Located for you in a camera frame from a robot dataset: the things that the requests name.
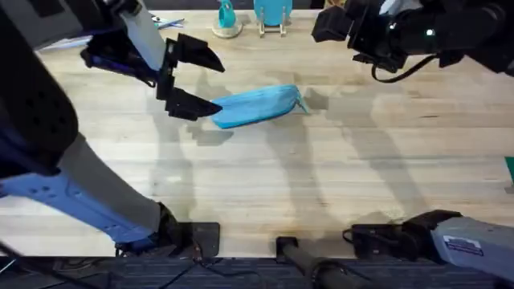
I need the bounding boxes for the blue soft zip bag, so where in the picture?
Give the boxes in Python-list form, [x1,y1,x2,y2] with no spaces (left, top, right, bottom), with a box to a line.
[210,83,311,130]

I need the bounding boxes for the small wooden peg rack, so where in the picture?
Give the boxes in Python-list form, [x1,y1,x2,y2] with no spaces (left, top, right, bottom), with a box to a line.
[258,6,288,39]

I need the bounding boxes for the teal cup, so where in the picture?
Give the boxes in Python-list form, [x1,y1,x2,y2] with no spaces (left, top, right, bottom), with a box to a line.
[218,0,238,29]

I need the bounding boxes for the scissors and pens heap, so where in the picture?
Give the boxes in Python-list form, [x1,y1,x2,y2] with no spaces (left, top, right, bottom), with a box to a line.
[150,14,186,31]

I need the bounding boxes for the black pole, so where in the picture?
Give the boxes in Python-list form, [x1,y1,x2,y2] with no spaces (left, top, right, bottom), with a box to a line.
[275,236,365,289]

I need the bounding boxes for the green board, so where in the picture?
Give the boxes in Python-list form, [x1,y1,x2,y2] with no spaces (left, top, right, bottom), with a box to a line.
[504,156,514,186]

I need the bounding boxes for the round wooden cup stand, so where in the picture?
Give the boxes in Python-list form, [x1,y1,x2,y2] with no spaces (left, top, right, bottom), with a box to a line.
[211,20,244,39]

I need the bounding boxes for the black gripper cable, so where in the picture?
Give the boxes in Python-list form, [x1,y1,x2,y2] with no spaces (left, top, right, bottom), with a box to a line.
[370,53,439,84]

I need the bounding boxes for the teal plate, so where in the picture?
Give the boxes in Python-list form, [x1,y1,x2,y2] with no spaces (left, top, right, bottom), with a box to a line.
[253,0,294,27]

